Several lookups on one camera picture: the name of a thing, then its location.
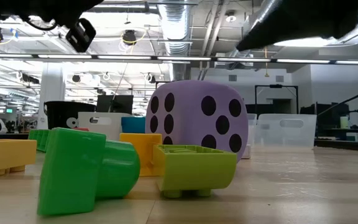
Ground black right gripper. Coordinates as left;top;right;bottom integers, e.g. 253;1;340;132
236;0;358;52

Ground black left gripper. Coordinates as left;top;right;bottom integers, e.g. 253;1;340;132
65;17;97;54

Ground purple foam die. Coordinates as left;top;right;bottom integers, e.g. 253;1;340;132
144;80;250;162

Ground yellow toy brick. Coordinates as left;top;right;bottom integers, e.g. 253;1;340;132
119;133;163;177

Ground orange toy brick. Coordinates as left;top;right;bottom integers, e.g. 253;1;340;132
0;139;38;179

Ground white pillar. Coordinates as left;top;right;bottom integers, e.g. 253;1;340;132
37;62;67;130

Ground black background monitor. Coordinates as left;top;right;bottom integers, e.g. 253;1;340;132
96;94;134;114

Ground black cup with face print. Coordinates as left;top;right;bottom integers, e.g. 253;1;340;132
44;101;96;131

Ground white plastic bin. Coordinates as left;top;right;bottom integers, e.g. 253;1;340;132
77;111;133;141

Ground long ceiling light strip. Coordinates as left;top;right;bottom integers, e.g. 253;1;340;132
0;52;358;65

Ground teal plastic bin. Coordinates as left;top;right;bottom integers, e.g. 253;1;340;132
121;116;147;134

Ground clear plastic bin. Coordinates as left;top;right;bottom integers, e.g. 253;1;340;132
246;113;259;147
257;113;318;149

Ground lime green toy brick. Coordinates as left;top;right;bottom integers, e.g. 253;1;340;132
153;144;238;199

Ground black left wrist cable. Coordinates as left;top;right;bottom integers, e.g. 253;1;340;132
25;14;58;32

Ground black background rig frame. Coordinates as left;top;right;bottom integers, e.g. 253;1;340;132
254;83;300;114

